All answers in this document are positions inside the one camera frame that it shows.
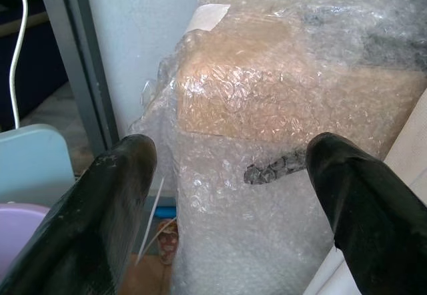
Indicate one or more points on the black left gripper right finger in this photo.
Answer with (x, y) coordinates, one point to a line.
(373, 215)

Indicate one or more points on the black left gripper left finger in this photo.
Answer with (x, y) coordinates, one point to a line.
(93, 225)

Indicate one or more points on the blue plastic object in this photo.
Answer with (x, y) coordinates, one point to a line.
(166, 212)

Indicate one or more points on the red patterned slipper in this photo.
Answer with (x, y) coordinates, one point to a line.
(166, 241)

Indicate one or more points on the purple plastic basin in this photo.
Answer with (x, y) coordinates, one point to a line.
(18, 231)

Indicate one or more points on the light blue plastic stool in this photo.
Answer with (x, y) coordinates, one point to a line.
(33, 161)

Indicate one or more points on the bubble-wrapped cardboard box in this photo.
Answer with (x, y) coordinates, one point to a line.
(267, 91)

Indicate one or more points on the grey door frame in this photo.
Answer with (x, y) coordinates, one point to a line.
(80, 58)

